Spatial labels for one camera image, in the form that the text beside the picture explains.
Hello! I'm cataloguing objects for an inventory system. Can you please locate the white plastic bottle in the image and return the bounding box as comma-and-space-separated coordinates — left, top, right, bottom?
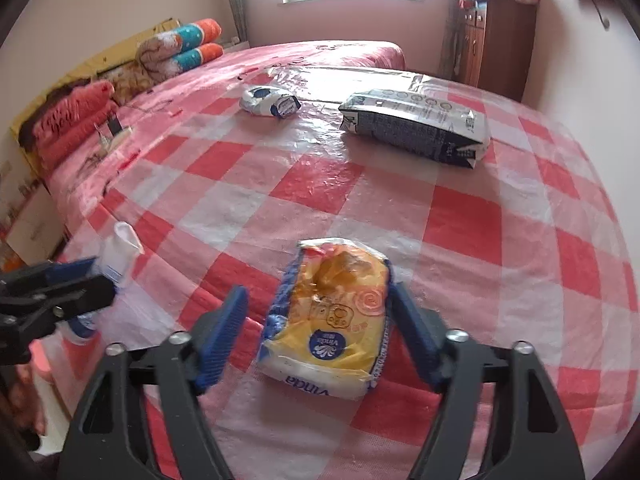
62, 221, 144, 346

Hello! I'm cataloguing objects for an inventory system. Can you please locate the yellow vinda tissue pack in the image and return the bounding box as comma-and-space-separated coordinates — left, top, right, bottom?
256, 237, 393, 400

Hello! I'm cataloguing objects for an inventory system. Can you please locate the blue white wrapper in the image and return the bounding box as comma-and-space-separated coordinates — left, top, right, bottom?
240, 86, 302, 119

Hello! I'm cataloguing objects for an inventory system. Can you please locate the black silver foil bag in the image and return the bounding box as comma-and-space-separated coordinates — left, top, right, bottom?
338, 89, 490, 169

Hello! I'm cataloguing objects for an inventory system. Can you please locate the person left hand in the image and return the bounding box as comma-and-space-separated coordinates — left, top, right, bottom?
9, 364, 47, 436

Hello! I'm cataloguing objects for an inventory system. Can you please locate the cardboard box on floor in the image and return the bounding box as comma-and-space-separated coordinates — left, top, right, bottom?
1, 158, 65, 272

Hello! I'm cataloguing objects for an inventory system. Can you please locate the white power strip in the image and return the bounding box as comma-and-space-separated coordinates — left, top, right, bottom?
100, 127, 132, 156

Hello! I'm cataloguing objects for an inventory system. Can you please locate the floral pillow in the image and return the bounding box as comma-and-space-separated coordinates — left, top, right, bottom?
99, 60, 155, 106

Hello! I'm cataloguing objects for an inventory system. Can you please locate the yellow headboard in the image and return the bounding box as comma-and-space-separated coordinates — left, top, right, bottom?
10, 16, 181, 162

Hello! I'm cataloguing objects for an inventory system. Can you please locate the rolled colourful quilt lower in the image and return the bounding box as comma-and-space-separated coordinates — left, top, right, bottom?
145, 42, 224, 82

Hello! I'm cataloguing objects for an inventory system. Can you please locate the rolled colourful quilt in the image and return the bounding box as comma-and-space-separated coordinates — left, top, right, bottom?
145, 42, 224, 82
136, 18, 222, 64

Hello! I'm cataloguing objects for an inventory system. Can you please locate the red white checkered tablecloth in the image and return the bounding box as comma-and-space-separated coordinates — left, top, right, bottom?
46, 68, 639, 479

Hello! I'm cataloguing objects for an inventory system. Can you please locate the pink love you bedspread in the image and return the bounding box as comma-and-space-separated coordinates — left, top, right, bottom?
47, 40, 406, 202

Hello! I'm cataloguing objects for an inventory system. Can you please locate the rolled colourful quilt upper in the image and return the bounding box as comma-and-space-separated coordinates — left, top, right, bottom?
136, 18, 222, 64

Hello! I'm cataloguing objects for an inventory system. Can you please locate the right grey curtain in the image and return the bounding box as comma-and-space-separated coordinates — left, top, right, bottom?
438, 0, 459, 80

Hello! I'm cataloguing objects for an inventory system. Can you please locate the wooden dresser cabinet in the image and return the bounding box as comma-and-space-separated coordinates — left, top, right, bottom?
454, 0, 537, 102

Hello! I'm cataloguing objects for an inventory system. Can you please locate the television cable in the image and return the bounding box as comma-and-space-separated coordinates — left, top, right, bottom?
591, 0, 612, 31

